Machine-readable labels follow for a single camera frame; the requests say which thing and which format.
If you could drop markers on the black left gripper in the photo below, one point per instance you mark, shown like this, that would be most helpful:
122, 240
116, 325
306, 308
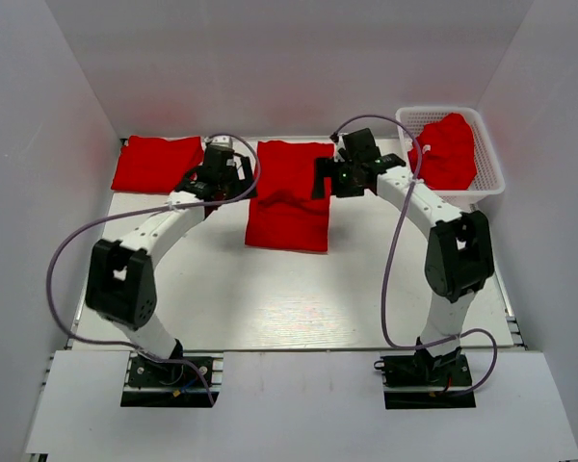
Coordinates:
242, 185

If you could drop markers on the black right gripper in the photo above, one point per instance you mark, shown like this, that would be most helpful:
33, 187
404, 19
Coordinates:
327, 167

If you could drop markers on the red t shirt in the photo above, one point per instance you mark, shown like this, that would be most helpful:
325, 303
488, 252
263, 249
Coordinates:
284, 216
155, 165

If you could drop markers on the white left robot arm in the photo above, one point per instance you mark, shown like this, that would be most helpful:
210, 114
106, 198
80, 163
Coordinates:
121, 287

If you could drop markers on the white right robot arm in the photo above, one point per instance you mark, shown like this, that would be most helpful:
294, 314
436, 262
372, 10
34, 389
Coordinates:
459, 257

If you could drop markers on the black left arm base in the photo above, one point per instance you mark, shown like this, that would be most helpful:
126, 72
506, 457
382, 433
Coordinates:
153, 385

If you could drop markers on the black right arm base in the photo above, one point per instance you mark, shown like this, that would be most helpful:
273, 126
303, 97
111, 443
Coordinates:
418, 382

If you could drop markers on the red t shirts in basket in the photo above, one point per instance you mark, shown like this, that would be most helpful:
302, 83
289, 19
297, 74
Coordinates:
448, 160

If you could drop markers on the white plastic basket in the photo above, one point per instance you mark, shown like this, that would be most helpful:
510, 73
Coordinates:
489, 179

